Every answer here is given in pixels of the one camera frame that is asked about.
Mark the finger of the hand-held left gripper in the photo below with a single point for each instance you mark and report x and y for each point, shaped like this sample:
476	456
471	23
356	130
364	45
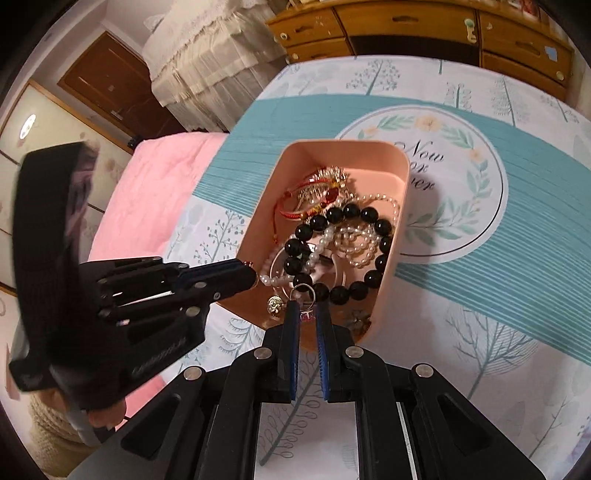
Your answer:
138	274
226	281

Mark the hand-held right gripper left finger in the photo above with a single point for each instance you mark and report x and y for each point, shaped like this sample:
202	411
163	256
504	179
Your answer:
291	350

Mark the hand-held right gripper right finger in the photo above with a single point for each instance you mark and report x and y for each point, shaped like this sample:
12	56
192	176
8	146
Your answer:
323	350

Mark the small gold blue brooch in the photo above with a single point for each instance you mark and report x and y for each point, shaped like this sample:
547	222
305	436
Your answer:
359	321

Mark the gold earring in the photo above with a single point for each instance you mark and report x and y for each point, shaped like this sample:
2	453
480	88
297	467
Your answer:
274	306

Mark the pink plastic box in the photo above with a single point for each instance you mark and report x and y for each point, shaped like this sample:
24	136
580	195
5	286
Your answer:
332	154

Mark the person's left forearm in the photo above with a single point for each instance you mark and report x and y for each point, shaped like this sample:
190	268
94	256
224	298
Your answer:
51	429

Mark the person's left hand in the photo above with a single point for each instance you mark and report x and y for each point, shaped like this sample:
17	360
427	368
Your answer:
108	415

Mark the pink blanket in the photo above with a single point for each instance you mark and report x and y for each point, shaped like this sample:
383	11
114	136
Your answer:
152	184

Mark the gold leaf brooch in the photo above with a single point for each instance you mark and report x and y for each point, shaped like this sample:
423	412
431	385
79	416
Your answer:
310	194

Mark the brown wooden door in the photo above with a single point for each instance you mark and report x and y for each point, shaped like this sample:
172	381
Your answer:
101	78

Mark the cream lace bed skirt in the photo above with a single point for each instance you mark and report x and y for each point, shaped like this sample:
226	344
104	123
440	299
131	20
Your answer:
207	69

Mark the tree print bed sheet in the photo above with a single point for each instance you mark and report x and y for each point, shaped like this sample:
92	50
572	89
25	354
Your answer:
531	207

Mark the wooden dresser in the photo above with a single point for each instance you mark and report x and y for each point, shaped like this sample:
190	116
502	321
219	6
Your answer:
392	23

